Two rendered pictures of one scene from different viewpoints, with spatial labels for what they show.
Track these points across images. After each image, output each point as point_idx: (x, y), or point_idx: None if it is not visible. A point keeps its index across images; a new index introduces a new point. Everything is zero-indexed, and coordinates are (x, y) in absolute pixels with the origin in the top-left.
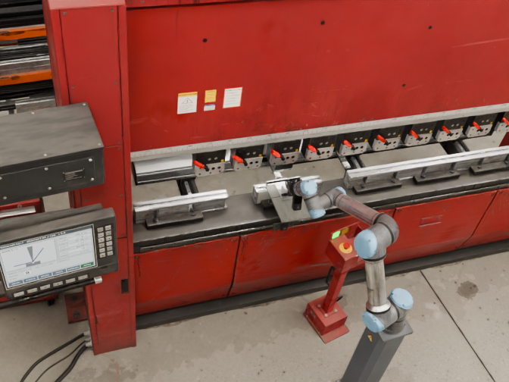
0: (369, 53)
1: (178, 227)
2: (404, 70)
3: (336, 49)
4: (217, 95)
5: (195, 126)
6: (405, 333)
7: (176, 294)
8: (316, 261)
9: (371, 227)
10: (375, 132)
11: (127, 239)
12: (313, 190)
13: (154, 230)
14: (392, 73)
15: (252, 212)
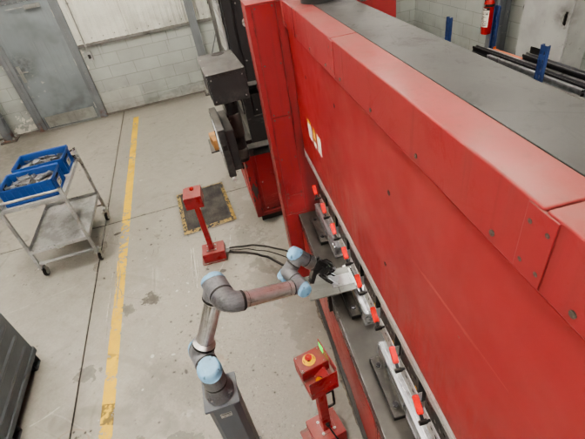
0: (359, 178)
1: (313, 233)
2: (382, 239)
3: (344, 149)
4: (315, 136)
5: (314, 155)
6: (205, 404)
7: None
8: (351, 387)
9: (224, 279)
10: None
11: (281, 198)
12: (288, 255)
13: (310, 223)
14: (375, 232)
15: None
